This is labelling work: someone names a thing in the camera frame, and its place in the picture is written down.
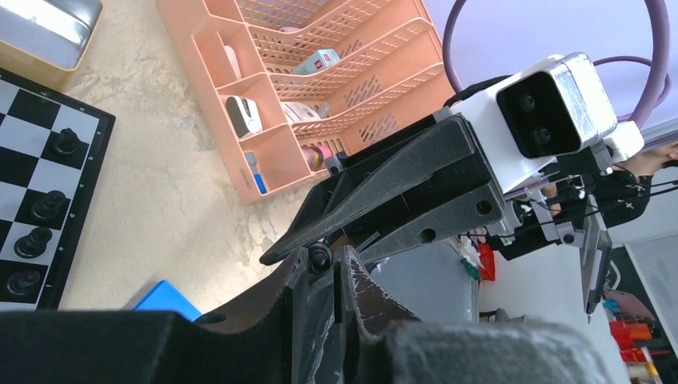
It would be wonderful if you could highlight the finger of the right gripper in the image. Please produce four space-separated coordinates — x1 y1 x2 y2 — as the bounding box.
260 116 490 266

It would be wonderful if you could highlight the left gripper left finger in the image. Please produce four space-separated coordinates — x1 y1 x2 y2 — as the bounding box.
1 247 309 383

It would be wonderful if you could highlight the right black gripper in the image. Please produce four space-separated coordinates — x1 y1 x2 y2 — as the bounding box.
354 158 610 266

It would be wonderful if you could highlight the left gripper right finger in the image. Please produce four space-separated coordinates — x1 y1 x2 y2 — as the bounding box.
337 246 612 383

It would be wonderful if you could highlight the small black pawn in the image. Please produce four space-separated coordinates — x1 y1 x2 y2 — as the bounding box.
308 242 333 274

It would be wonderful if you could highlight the black chess bishop piece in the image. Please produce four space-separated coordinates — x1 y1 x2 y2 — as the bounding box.
14 227 53 259

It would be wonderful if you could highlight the black chess piece d-file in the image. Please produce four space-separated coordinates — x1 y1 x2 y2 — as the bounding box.
30 190 66 222

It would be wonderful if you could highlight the grey metal table surface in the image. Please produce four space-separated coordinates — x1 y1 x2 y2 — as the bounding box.
371 242 479 323

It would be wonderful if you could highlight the blue folder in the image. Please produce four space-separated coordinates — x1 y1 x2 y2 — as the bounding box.
133 280 202 322

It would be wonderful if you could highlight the pink round item in organizer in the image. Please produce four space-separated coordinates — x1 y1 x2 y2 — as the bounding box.
301 145 333 171

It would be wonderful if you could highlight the green white small box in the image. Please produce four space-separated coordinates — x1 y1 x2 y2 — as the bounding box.
292 49 341 75

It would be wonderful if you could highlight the orange plastic tiered organizer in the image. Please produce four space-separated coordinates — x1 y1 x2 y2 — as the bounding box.
156 1 453 204

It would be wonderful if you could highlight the blue capped small bottle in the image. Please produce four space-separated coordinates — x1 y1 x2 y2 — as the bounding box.
244 151 268 194

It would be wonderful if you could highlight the white small device in organizer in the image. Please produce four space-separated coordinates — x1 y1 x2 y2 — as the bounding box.
225 95 263 139

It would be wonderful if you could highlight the pink eraser in organizer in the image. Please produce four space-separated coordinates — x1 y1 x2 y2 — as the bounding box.
224 45 242 80

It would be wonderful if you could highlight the black and silver chessboard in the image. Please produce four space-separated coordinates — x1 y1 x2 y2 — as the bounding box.
1 70 116 312

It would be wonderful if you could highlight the gold rectangular metal tin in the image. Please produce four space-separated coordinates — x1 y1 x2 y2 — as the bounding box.
1 0 104 90

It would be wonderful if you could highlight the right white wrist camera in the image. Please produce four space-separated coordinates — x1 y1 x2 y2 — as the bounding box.
449 52 644 194

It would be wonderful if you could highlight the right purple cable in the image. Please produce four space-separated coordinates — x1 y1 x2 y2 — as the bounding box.
442 0 672 128

